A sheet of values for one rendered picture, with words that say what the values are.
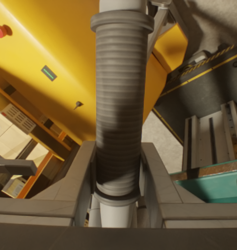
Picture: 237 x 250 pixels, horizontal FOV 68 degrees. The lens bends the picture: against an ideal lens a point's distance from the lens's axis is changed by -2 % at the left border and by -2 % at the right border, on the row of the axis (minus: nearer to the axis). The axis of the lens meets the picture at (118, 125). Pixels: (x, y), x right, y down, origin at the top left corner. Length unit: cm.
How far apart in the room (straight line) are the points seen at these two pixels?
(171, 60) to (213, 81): 30
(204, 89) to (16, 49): 106
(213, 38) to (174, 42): 43
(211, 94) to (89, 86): 85
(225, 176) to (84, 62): 68
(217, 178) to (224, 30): 103
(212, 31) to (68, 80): 107
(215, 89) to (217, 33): 40
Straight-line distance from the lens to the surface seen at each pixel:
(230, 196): 89
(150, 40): 60
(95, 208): 19
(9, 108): 93
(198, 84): 127
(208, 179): 79
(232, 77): 127
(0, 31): 77
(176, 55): 115
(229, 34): 151
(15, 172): 33
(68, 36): 76
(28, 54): 78
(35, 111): 120
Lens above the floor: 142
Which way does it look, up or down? 43 degrees down
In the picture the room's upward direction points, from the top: 157 degrees counter-clockwise
